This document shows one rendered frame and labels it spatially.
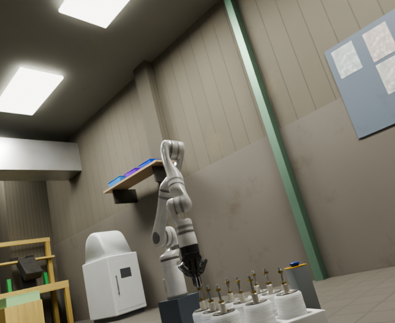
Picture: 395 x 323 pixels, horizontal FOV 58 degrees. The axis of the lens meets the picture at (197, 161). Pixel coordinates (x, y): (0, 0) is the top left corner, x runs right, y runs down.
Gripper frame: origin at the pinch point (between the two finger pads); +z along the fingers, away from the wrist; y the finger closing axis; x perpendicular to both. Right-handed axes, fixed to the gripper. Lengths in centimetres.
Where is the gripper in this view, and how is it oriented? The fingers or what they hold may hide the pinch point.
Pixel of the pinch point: (197, 281)
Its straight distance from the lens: 147.0
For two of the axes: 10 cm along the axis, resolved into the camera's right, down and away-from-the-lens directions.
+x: -4.8, 3.6, 8.0
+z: 2.4, 9.3, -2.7
